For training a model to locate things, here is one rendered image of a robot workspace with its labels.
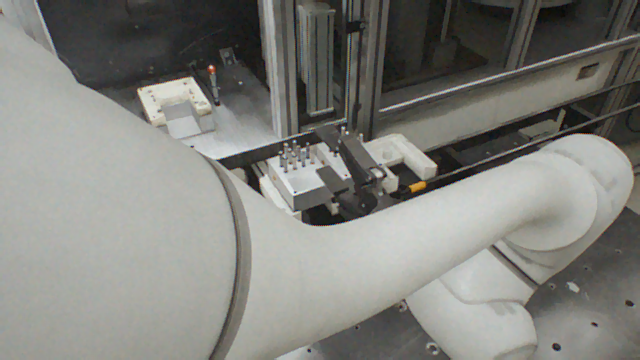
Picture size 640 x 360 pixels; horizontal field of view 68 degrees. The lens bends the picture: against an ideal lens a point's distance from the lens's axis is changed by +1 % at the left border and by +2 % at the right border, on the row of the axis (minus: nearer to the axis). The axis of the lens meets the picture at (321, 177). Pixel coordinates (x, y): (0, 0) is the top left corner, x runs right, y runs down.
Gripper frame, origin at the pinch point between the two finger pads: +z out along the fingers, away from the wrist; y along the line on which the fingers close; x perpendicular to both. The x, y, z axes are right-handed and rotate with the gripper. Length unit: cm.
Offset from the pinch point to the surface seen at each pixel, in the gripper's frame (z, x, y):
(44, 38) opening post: 26.3, 35.7, 17.7
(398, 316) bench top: -12.4, -9.9, -36.7
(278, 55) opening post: 26.3, -2.6, 6.7
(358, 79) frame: 27.0, -22.1, -3.8
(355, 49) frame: 26.3, -20.5, 4.1
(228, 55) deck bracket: 68, -4, -11
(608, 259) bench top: -22, -61, -37
